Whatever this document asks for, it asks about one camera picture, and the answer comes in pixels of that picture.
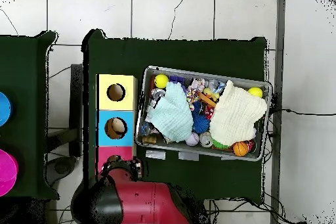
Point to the blue bowl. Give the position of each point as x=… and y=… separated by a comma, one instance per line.
x=4, y=109

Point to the yellow smiley ball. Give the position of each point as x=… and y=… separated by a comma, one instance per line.
x=161, y=81

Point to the dark green tablecloth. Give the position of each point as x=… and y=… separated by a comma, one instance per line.
x=183, y=53

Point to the magenta bowl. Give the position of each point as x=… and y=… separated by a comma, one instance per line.
x=7, y=172

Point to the mint waffle cloth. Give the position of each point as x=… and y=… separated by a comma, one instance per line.
x=173, y=113

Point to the green spiky ball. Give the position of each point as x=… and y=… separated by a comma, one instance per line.
x=219, y=144

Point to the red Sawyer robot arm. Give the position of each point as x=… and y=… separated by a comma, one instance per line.
x=141, y=203

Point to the silver mesh bin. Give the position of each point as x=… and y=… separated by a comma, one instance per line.
x=197, y=151

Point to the white baseball toy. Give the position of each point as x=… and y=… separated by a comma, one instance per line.
x=192, y=139

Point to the cream waffle cloth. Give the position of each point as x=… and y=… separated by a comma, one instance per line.
x=236, y=113

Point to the orange basketball toy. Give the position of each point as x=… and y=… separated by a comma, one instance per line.
x=240, y=149

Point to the wooden three-hole box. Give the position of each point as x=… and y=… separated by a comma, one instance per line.
x=105, y=103

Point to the silver drink can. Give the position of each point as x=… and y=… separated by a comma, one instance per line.
x=206, y=140

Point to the grey tape strip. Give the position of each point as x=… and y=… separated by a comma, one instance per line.
x=188, y=156
x=155, y=155

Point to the blue spiky ball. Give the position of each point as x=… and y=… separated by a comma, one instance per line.
x=200, y=124

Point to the green cloth side table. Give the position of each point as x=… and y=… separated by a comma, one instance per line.
x=23, y=76

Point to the plain yellow ball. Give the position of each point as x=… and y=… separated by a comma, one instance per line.
x=255, y=92

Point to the red drink can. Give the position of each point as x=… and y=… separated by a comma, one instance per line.
x=250, y=145

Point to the purple plastic toy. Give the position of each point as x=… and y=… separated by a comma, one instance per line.
x=176, y=79

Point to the silver metallic toy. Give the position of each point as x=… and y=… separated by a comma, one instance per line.
x=157, y=94

